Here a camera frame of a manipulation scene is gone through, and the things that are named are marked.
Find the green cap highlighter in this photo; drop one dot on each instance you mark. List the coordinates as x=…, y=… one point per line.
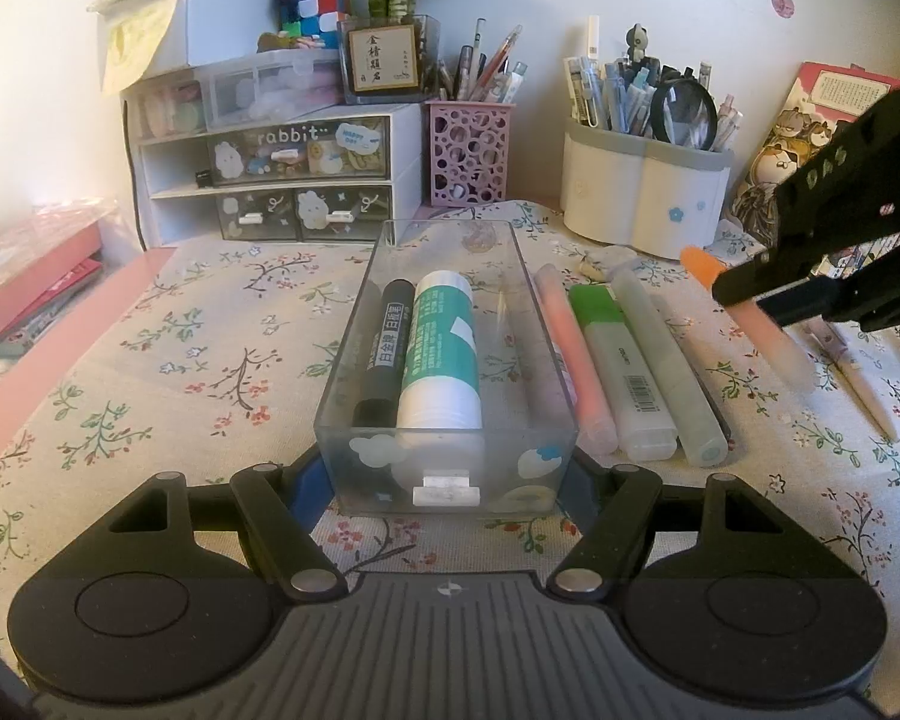
x=622, y=375

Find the white grey pen holder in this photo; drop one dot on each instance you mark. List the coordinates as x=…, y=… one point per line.
x=622, y=187

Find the floral tablecloth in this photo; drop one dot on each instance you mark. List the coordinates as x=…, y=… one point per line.
x=195, y=345

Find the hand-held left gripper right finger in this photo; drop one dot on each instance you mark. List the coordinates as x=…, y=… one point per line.
x=581, y=491

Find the clear plastic tray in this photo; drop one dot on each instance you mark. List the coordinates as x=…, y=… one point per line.
x=495, y=360

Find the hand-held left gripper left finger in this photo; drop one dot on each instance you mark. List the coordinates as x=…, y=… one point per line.
x=309, y=491

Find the stack of pink books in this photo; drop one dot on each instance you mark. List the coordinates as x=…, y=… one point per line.
x=30, y=277

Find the black marker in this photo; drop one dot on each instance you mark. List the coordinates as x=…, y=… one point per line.
x=384, y=352

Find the cartoon cover book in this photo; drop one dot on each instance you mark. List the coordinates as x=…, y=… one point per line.
x=795, y=127

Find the orange highlighter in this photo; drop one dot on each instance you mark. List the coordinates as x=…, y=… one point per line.
x=701, y=266

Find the yellow paper note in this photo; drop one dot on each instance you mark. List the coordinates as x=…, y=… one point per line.
x=131, y=45

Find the glass vase with label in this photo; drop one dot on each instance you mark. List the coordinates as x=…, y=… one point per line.
x=382, y=56

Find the pink perforated pen holder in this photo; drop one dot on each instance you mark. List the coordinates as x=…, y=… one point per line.
x=469, y=154

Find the cluster of pens and markers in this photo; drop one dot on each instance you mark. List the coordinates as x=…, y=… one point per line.
x=615, y=94

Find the white storage box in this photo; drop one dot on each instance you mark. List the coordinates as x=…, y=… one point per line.
x=210, y=22

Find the white green glue stick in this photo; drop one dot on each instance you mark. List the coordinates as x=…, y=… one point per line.
x=439, y=345

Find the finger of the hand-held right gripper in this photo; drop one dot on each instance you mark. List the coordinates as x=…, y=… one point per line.
x=780, y=270
x=810, y=304

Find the white drawer organizer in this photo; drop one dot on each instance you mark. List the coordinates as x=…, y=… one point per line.
x=405, y=157

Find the pale green highlighter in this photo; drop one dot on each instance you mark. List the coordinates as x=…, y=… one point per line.
x=671, y=375

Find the white pen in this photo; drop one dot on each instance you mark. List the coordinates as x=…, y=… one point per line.
x=859, y=386

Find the round pink wall sticker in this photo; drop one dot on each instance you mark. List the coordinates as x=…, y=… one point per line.
x=782, y=3

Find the bunch of pens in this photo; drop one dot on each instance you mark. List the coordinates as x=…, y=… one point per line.
x=487, y=67

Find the clear small drawer unit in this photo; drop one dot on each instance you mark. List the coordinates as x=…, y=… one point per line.
x=270, y=94

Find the black magnifying glass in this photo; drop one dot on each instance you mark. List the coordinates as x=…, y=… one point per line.
x=682, y=114

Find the pink highlighter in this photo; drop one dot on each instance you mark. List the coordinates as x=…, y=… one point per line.
x=581, y=367

